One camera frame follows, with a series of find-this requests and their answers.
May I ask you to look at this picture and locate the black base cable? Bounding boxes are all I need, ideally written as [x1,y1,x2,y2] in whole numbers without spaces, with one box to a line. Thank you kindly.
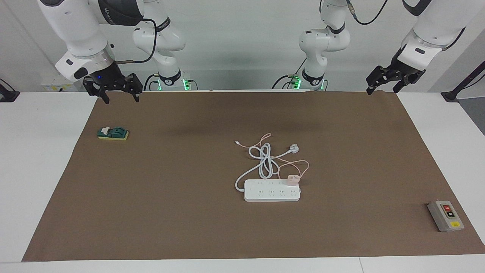
[143,73,161,91]
[271,57,307,90]

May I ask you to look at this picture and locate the black angled stand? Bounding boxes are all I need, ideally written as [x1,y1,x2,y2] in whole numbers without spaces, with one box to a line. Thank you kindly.
[441,61,485,103]

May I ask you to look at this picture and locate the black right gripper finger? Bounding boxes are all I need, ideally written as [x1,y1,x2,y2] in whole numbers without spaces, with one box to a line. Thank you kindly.
[124,73,143,103]
[82,76,110,104]

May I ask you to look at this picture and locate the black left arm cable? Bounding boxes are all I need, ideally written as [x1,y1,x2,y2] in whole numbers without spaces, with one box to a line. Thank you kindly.
[345,0,466,48]

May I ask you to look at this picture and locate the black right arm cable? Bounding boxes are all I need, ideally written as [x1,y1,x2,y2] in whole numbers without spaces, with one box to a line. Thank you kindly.
[115,17,158,64]

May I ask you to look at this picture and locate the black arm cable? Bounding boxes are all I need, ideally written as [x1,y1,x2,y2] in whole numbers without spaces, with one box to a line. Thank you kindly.
[345,0,466,48]
[115,17,158,64]

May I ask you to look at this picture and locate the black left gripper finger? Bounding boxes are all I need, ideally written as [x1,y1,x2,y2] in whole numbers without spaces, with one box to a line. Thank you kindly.
[393,71,426,93]
[366,66,391,94]

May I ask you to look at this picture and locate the white power strip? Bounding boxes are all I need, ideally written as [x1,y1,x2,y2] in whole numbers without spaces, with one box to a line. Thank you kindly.
[244,179,302,202]

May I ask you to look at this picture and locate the white box yellow labels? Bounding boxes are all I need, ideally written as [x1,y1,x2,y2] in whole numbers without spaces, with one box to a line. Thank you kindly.
[41,72,86,92]

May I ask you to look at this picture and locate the white power cord with plug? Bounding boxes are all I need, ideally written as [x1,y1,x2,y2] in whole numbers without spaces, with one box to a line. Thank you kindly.
[235,142,300,192]

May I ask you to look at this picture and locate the pink charging cable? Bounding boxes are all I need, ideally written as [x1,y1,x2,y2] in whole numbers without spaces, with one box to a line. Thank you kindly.
[235,133,310,180]

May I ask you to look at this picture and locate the brown table mat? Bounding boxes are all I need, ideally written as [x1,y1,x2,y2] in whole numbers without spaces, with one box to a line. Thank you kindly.
[22,91,485,262]

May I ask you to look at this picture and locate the grey on-off button box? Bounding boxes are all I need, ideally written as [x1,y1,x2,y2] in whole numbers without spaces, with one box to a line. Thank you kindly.
[427,200,465,232]

